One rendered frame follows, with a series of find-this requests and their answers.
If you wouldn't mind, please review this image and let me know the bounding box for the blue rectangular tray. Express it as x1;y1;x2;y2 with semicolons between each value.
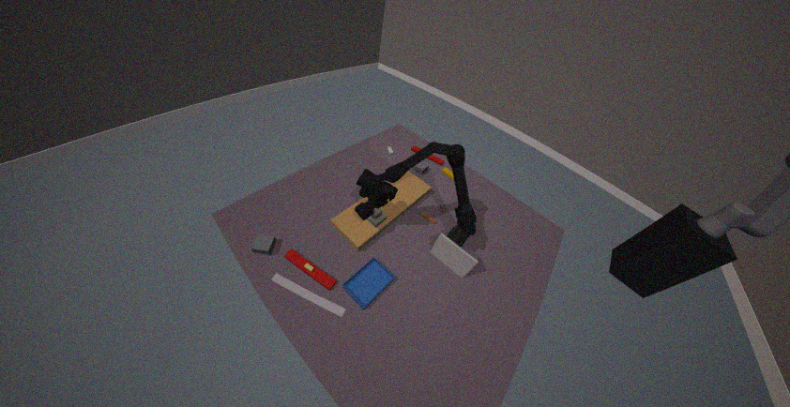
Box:
342;258;395;310

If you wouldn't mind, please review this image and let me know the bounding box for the red flat bar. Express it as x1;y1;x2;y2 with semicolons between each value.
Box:
284;249;337;290
411;145;444;165

